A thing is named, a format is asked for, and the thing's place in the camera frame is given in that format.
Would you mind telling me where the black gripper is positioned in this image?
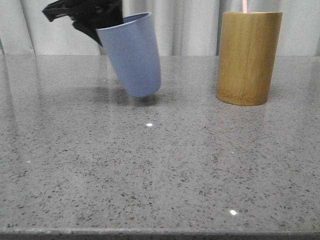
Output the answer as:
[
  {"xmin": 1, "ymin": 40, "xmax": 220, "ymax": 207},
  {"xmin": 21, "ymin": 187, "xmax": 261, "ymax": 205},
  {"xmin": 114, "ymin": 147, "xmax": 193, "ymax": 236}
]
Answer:
[{"xmin": 42, "ymin": 0, "xmax": 123, "ymax": 46}]

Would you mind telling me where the blue plastic cup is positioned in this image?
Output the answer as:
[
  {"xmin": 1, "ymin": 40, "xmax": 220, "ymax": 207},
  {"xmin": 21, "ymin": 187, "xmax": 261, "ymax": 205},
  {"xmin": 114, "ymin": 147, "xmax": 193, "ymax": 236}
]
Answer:
[{"xmin": 97, "ymin": 12, "xmax": 161, "ymax": 98}]

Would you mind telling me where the pink chopstick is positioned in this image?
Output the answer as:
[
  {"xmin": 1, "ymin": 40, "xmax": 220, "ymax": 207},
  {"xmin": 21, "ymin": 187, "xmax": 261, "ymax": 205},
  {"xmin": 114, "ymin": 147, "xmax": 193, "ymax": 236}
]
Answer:
[{"xmin": 242, "ymin": 0, "xmax": 248, "ymax": 14}]

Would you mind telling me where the bamboo cylinder holder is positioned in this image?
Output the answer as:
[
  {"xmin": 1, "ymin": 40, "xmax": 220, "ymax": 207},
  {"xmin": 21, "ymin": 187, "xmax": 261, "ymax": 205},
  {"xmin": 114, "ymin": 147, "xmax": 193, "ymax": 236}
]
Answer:
[{"xmin": 216, "ymin": 11, "xmax": 283, "ymax": 106}]

